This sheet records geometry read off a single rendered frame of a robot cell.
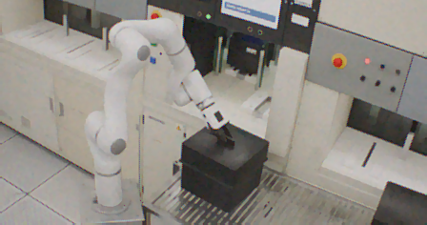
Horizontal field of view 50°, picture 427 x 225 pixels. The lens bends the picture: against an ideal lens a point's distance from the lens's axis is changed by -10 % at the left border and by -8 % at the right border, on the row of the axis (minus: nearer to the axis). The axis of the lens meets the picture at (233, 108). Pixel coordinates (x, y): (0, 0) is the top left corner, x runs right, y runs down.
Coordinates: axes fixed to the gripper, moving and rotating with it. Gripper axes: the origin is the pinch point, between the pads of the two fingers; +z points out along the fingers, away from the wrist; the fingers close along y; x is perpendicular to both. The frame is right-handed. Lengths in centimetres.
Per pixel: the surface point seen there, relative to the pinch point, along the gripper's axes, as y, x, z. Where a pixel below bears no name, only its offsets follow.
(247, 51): 77, 25, -29
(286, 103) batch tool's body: 25.3, -18.8, 1.3
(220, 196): -13.7, 7.6, 21.1
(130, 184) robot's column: -29, 41, -2
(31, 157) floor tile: 4, 191, -44
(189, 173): -13.7, 17.6, 6.4
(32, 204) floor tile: -27, 162, -15
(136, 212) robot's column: -40, 31, 8
